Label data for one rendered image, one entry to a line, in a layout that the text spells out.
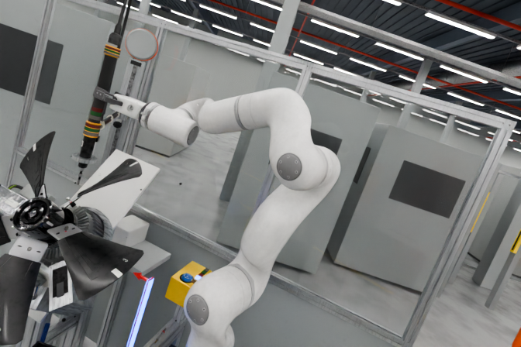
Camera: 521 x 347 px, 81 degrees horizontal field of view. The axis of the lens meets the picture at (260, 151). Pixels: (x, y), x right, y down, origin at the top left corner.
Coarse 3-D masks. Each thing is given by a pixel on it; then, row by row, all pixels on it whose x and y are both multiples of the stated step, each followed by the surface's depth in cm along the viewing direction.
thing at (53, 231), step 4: (68, 224) 104; (72, 224) 104; (52, 228) 98; (56, 228) 99; (60, 228) 100; (76, 228) 103; (48, 232) 96; (52, 232) 97; (56, 232) 97; (60, 232) 98; (64, 232) 99; (68, 232) 100; (72, 232) 101; (76, 232) 102; (56, 236) 96; (60, 236) 97; (64, 236) 98
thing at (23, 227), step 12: (24, 204) 99; (36, 204) 99; (48, 204) 98; (24, 216) 97; (36, 216) 97; (48, 216) 96; (60, 216) 102; (72, 216) 108; (24, 228) 94; (36, 228) 95; (48, 228) 98; (48, 240) 103
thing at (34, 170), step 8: (48, 136) 116; (40, 144) 117; (48, 144) 114; (32, 152) 119; (40, 152) 114; (48, 152) 112; (24, 160) 120; (32, 160) 117; (40, 160) 112; (24, 168) 119; (32, 168) 116; (40, 168) 110; (32, 176) 115; (40, 176) 109; (32, 184) 114; (40, 184) 107
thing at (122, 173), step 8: (128, 160) 121; (136, 160) 118; (120, 168) 116; (128, 168) 113; (136, 168) 111; (112, 176) 110; (120, 176) 108; (128, 176) 107; (136, 176) 106; (96, 184) 107; (104, 184) 105; (80, 192) 110; (88, 192) 103
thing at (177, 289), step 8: (192, 264) 126; (184, 272) 119; (192, 272) 121; (200, 272) 123; (208, 272) 125; (176, 280) 113; (184, 280) 114; (168, 288) 114; (176, 288) 113; (184, 288) 112; (168, 296) 115; (176, 296) 114; (184, 296) 113
